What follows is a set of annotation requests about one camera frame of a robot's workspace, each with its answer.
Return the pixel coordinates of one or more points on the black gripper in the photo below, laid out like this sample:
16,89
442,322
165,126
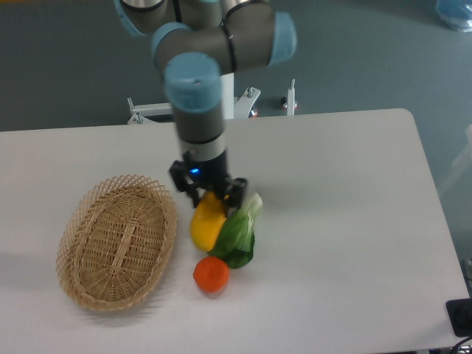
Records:
189,175

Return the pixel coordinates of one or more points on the yellow mango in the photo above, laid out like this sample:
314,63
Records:
208,218

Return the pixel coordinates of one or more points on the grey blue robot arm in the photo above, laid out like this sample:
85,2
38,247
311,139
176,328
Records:
193,45

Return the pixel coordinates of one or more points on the woven wicker basket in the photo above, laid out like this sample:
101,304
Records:
117,243

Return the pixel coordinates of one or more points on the green bok choy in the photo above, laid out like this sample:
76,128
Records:
235,241

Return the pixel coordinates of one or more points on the white robot stand base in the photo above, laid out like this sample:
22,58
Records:
242,107

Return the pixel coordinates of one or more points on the orange tangerine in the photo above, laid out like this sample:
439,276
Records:
211,274

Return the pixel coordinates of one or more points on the white stand leg with foot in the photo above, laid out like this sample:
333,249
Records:
288,102

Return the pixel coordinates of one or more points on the black device at table edge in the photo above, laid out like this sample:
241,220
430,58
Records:
459,313

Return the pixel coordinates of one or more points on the blue plastic bag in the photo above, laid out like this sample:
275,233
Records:
455,13

